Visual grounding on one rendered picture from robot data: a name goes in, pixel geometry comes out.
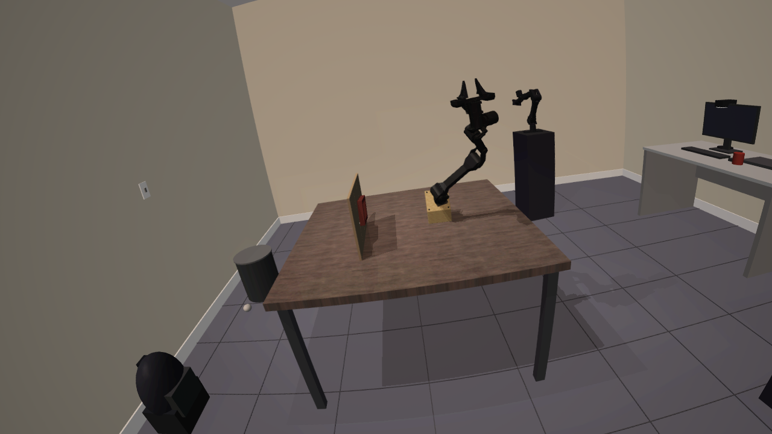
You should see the dark red picture frame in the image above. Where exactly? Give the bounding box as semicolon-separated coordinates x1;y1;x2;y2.
357;195;368;226

